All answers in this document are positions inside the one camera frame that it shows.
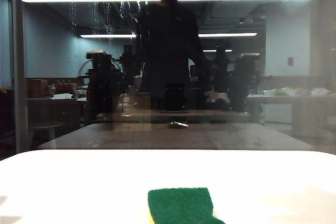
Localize green and yellow sponge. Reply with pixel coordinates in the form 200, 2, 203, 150
148, 187, 226, 224

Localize long white table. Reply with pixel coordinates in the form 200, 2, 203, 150
246, 93, 336, 136

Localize round grey stool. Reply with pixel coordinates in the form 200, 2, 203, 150
27, 121, 66, 149

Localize large glass pane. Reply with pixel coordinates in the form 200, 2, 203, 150
23, 0, 336, 155

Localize grey window frame post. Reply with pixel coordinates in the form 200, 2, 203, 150
10, 0, 27, 154

